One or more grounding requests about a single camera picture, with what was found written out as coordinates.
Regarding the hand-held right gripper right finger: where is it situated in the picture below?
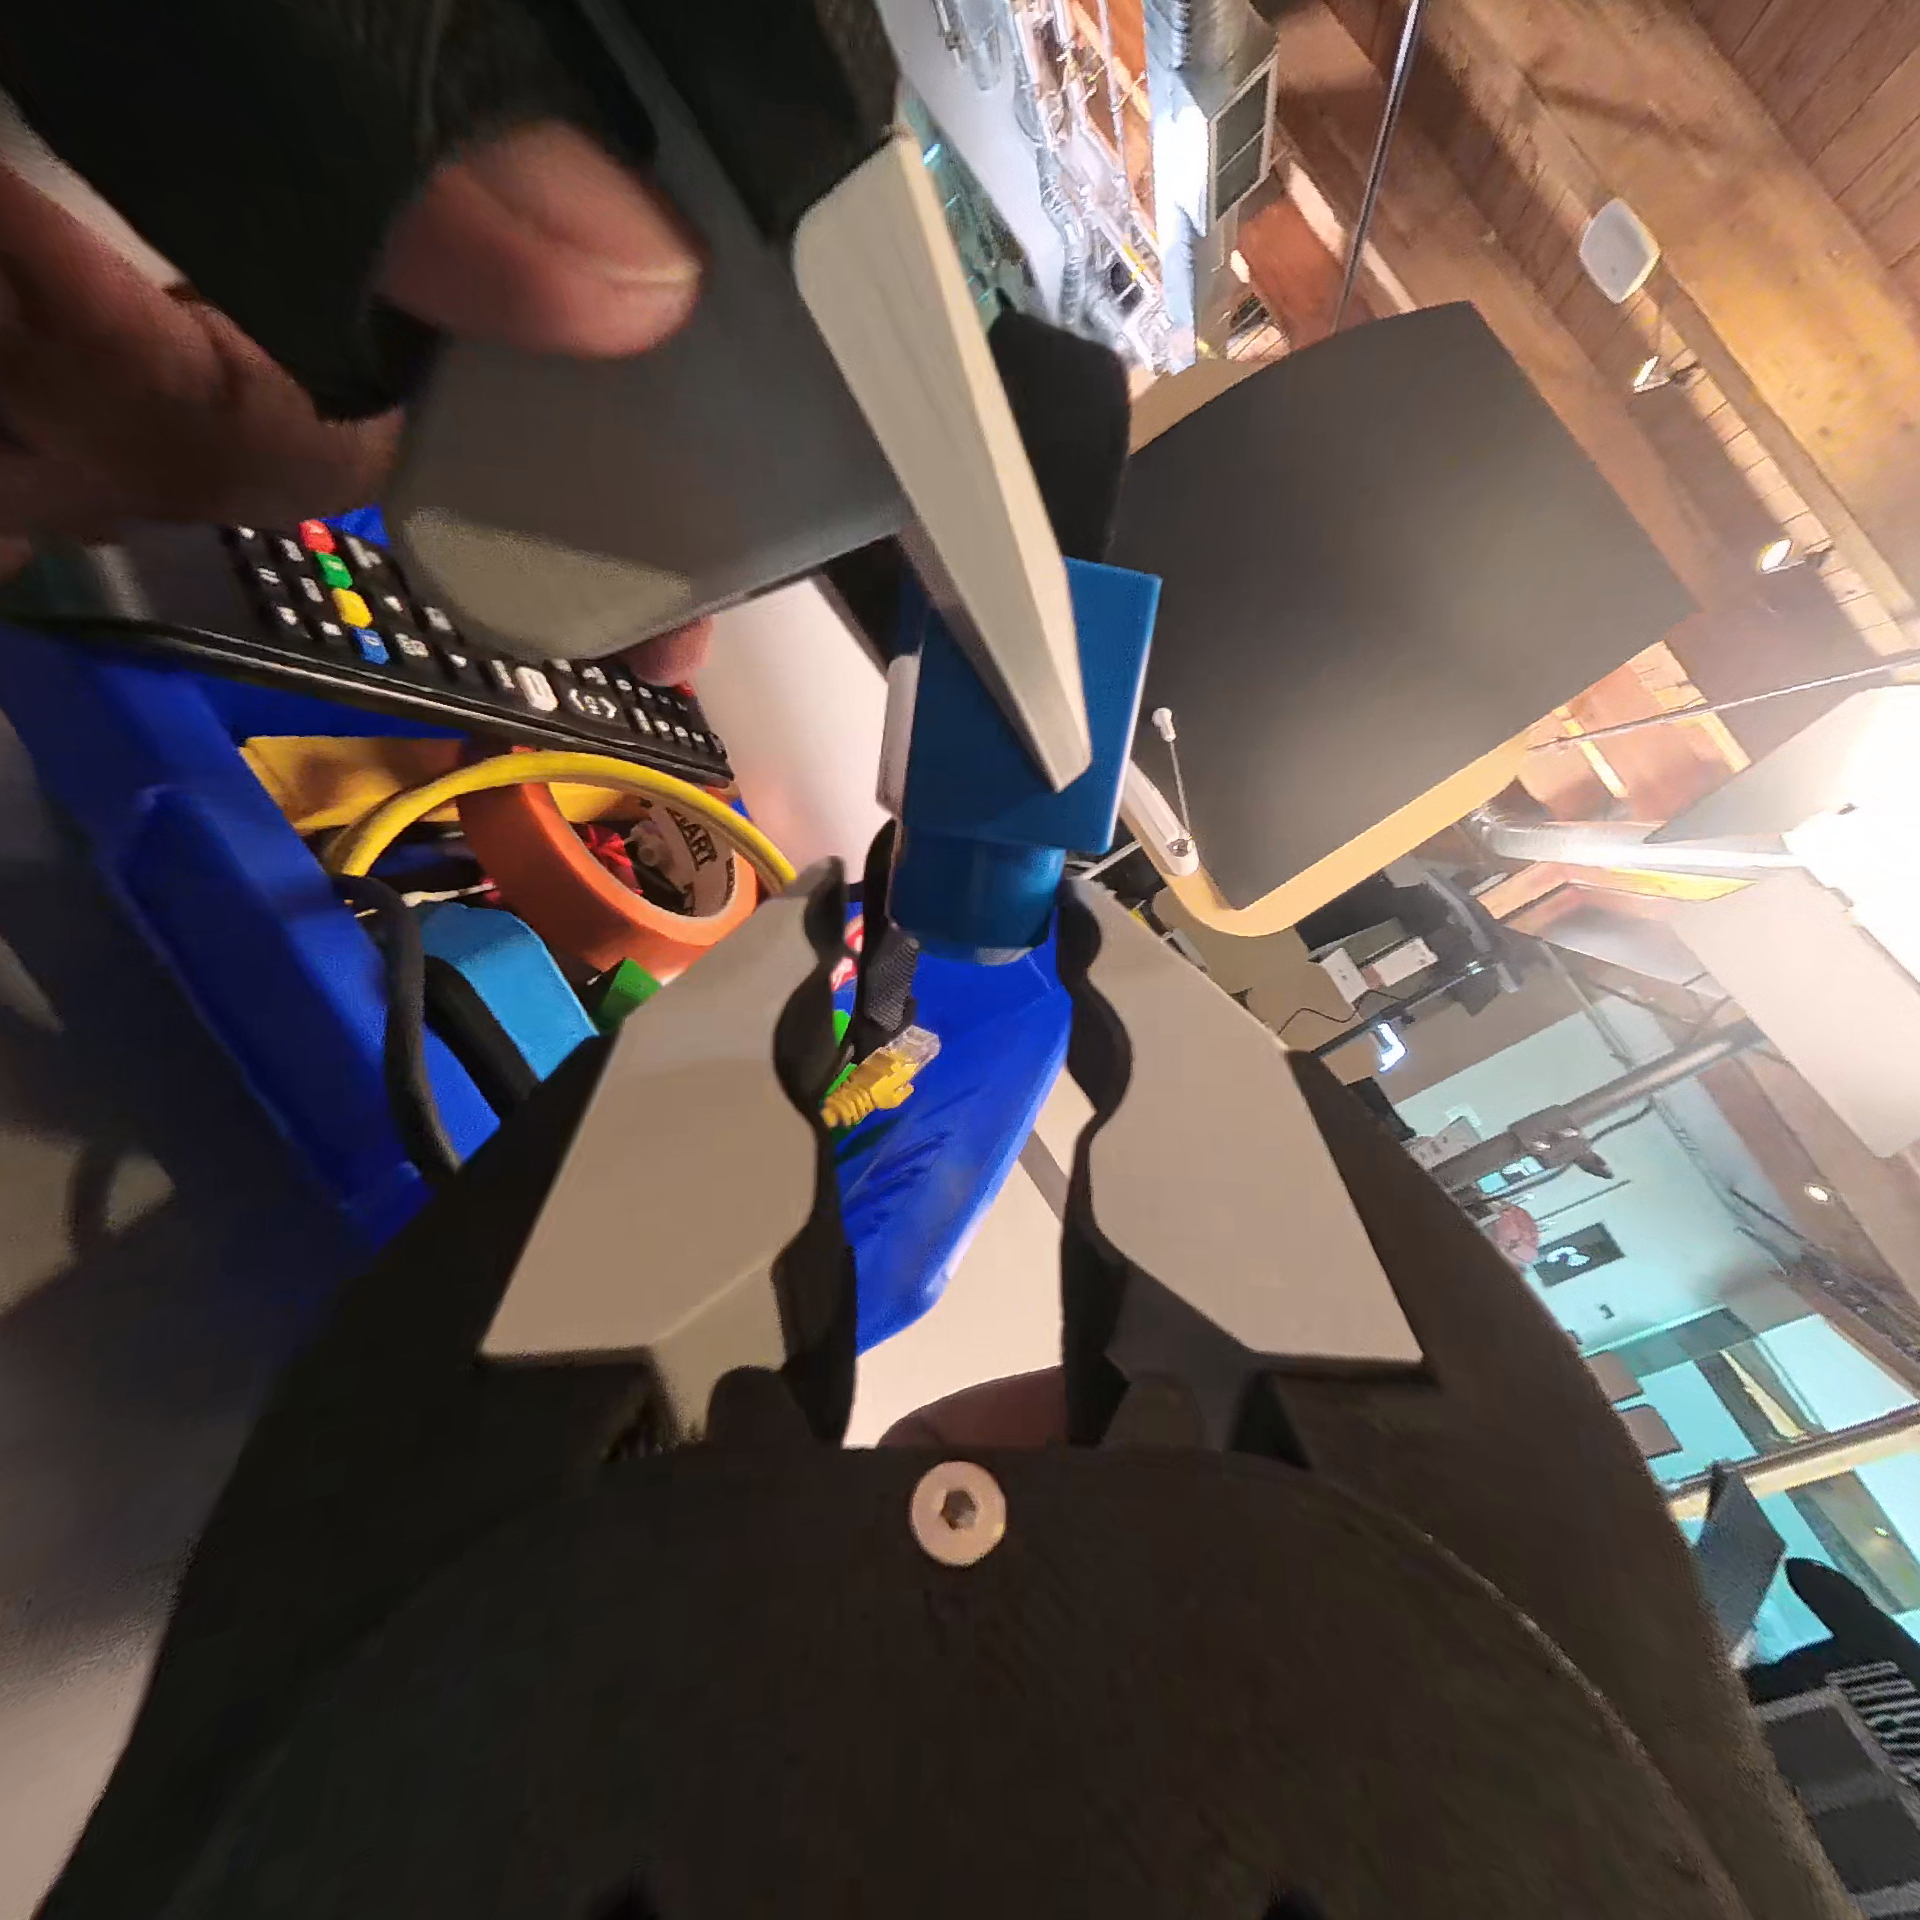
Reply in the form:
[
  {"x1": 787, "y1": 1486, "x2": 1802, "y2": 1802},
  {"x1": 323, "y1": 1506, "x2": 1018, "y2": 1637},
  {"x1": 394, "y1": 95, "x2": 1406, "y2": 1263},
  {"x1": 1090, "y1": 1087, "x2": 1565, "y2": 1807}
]
[{"x1": 1051, "y1": 879, "x2": 1424, "y2": 1453}]

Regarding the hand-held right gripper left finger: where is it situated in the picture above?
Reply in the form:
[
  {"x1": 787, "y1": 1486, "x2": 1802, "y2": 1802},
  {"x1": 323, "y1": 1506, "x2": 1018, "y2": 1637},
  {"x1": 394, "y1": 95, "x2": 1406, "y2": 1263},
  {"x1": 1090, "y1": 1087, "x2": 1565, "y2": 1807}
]
[{"x1": 477, "y1": 857, "x2": 861, "y2": 1447}]

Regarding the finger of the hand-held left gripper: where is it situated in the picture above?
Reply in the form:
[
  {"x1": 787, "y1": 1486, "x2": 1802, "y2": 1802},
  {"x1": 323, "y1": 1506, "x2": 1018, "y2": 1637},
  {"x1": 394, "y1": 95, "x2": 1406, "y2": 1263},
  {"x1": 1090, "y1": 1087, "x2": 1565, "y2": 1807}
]
[
  {"x1": 383, "y1": 130, "x2": 1091, "y2": 792},
  {"x1": 987, "y1": 306, "x2": 1132, "y2": 576}
]

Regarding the blue plastic block with knob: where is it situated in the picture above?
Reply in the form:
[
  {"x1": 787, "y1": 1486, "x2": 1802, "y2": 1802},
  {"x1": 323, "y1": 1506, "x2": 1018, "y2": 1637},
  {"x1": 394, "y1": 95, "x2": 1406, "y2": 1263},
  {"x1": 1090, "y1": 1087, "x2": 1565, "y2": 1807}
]
[{"x1": 876, "y1": 554, "x2": 1163, "y2": 961}]

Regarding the large blue plastic bin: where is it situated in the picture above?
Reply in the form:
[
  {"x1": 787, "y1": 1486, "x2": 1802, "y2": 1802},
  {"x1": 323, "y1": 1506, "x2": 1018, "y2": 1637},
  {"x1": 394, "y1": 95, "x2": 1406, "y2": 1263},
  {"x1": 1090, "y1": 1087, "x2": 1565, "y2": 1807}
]
[{"x1": 0, "y1": 512, "x2": 1078, "y2": 1351}]

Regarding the person's left hand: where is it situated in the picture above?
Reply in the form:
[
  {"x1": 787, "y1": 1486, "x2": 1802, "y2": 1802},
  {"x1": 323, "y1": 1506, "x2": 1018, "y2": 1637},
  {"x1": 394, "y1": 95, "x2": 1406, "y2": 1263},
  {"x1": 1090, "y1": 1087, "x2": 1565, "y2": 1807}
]
[{"x1": 0, "y1": 121, "x2": 717, "y2": 688}]

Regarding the black remote control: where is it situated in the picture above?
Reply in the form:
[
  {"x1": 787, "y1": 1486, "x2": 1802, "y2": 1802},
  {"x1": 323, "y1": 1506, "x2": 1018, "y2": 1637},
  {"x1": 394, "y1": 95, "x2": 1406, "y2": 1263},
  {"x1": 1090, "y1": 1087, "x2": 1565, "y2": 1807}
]
[{"x1": 89, "y1": 519, "x2": 737, "y2": 790}]

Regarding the light blue foam piece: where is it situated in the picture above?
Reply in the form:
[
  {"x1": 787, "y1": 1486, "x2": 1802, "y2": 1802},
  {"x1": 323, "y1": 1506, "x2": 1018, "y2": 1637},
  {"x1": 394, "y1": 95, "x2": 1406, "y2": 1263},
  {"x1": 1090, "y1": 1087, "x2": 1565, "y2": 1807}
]
[{"x1": 419, "y1": 901, "x2": 601, "y2": 1082}]

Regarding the dark panel with wooden edge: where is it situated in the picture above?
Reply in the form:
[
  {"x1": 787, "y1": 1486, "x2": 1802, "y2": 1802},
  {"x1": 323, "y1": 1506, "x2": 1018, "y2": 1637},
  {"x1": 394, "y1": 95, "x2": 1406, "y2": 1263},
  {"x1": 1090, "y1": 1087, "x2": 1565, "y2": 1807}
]
[{"x1": 1116, "y1": 298, "x2": 1705, "y2": 939}]

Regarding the orange tape roll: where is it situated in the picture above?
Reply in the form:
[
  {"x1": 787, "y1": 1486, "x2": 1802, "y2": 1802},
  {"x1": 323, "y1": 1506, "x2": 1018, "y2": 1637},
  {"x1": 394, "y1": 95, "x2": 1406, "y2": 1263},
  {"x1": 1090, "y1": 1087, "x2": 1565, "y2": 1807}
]
[{"x1": 457, "y1": 780, "x2": 759, "y2": 984}]

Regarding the white metal stand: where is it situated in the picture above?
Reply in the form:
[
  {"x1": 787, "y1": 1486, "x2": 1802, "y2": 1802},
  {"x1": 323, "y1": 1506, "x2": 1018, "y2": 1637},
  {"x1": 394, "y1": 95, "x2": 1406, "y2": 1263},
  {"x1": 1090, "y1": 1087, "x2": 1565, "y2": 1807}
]
[{"x1": 1116, "y1": 706, "x2": 1210, "y2": 879}]

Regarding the white ceiling access point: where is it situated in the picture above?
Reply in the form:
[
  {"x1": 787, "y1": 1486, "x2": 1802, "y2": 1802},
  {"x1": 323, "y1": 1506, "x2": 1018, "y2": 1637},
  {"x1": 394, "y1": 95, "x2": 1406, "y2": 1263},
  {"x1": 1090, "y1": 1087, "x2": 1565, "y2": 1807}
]
[{"x1": 1580, "y1": 203, "x2": 1664, "y2": 301}]

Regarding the yellow network cable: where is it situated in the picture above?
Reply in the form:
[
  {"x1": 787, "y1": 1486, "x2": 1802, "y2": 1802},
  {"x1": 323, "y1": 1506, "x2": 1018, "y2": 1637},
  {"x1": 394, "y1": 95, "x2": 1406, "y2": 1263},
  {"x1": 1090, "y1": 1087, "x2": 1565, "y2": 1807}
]
[{"x1": 323, "y1": 746, "x2": 947, "y2": 1134}]

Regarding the black cable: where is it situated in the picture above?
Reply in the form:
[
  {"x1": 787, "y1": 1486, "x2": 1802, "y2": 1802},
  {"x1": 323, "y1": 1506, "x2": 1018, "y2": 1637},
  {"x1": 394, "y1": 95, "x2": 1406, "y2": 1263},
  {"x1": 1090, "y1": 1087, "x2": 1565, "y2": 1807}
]
[{"x1": 336, "y1": 872, "x2": 469, "y2": 1173}]

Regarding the metal air duct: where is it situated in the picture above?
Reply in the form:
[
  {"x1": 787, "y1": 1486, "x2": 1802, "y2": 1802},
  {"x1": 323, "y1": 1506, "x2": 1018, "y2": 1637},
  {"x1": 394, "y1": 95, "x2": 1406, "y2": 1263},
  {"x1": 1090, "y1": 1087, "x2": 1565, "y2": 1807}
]
[{"x1": 1138, "y1": 0, "x2": 1292, "y2": 363}]

